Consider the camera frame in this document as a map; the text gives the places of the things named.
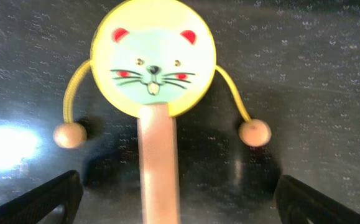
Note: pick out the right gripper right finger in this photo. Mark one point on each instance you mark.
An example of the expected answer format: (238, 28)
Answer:
(304, 202)

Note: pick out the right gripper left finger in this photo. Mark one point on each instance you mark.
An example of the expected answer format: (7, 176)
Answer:
(43, 199)

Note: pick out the yellow cat-face rattle drum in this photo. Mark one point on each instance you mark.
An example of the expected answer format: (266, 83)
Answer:
(153, 62)

